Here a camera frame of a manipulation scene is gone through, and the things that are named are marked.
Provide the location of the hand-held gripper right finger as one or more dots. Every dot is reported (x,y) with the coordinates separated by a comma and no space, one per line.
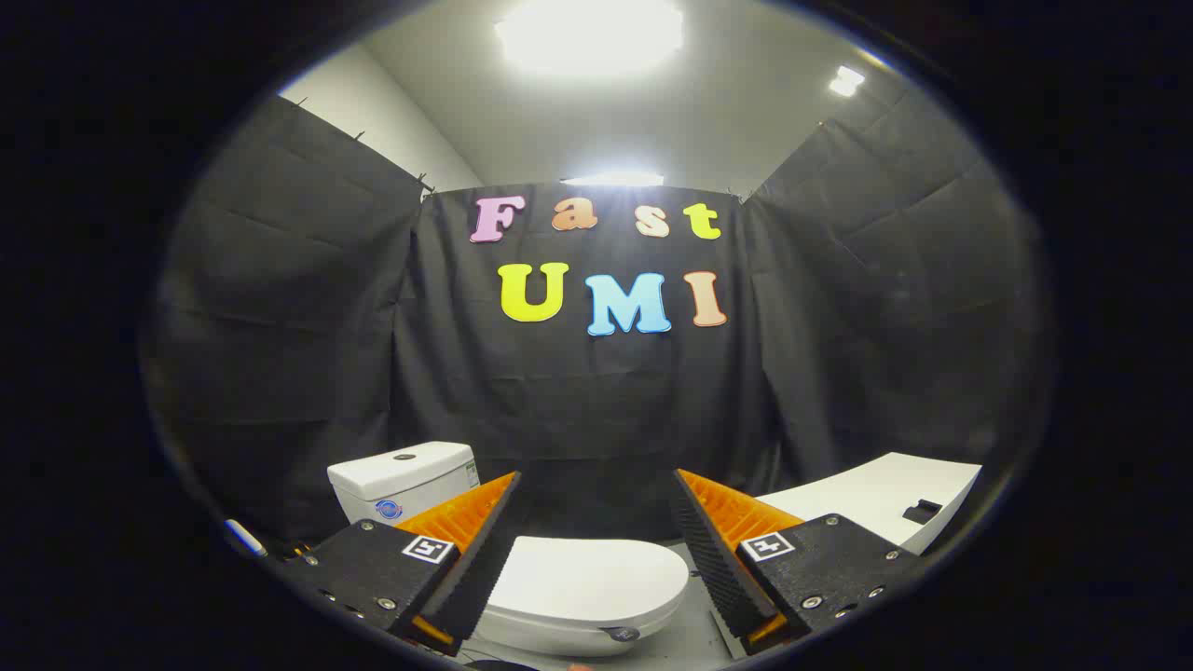
(713,568)

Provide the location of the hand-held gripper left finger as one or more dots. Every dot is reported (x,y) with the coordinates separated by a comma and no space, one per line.
(475,559)

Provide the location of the white cabinet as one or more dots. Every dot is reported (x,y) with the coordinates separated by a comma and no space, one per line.
(857,499)

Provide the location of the black backdrop cloth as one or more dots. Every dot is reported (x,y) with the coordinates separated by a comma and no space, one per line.
(596,401)

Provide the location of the small black object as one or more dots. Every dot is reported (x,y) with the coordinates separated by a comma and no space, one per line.
(923,511)

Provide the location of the white rectangular object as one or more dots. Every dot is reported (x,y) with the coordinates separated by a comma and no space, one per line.
(245,538)

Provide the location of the long ceiling light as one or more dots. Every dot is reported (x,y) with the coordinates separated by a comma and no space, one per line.
(612,179)

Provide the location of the small ceiling light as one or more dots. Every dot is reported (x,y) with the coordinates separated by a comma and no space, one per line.
(846,81)

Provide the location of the large ceiling light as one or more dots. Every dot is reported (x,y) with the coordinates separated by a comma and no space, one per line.
(589,35)

